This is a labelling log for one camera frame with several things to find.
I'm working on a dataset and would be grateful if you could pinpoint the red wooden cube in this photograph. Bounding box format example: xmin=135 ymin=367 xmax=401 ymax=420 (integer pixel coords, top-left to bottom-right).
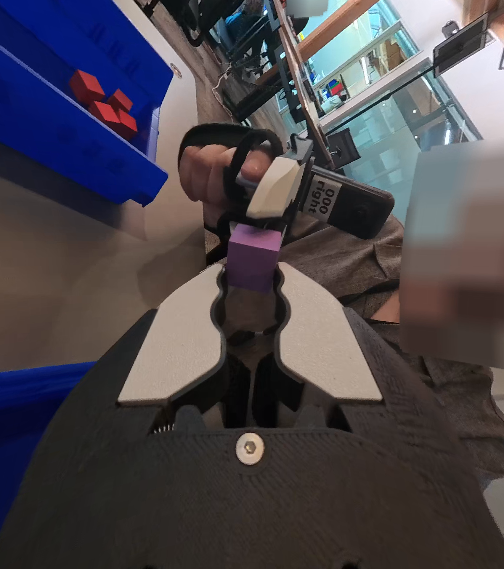
xmin=114 ymin=111 xmax=138 ymax=140
xmin=69 ymin=70 xmax=106 ymax=104
xmin=89 ymin=100 xmax=121 ymax=127
xmin=107 ymin=88 xmax=134 ymax=112

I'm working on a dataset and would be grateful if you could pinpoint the small black wall screen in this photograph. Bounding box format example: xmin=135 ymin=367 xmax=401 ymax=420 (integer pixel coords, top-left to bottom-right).
xmin=433 ymin=12 xmax=489 ymax=78

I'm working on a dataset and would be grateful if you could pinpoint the purple wooden cube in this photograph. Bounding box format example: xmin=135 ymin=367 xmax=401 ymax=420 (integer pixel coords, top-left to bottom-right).
xmin=227 ymin=223 xmax=280 ymax=295

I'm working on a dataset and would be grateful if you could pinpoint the blue plastic bin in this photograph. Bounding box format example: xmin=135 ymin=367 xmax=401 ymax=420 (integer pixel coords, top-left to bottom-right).
xmin=0 ymin=361 xmax=98 ymax=569
xmin=0 ymin=0 xmax=175 ymax=208

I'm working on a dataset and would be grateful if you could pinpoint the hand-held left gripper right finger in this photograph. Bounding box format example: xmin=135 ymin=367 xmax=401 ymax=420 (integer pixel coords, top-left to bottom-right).
xmin=274 ymin=261 xmax=384 ymax=405

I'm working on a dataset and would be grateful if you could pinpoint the person's right hand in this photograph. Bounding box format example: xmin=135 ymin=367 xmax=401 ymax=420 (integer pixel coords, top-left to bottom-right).
xmin=179 ymin=143 xmax=272 ymax=232

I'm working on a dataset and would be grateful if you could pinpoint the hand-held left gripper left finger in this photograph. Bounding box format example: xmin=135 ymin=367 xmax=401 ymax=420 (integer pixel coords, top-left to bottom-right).
xmin=117 ymin=262 xmax=228 ymax=406

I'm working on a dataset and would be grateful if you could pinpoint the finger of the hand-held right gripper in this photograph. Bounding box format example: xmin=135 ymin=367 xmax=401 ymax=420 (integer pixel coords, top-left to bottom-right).
xmin=245 ymin=158 xmax=299 ymax=220

